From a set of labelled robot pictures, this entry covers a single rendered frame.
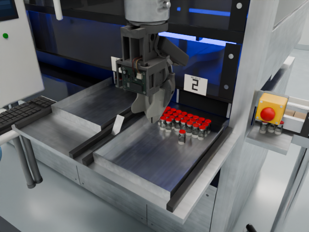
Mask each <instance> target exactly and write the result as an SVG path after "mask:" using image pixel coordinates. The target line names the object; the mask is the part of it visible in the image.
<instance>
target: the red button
mask: <svg viewBox="0 0 309 232"><path fill-rule="evenodd" d="M260 116H261V118H262V119H263V120H264V121H267V122H269V121H271V120H273V119H274V117H275V111H274V110H273V109H272V108H269V107H266V108H264V109H262V111H261V113H260Z"/></svg>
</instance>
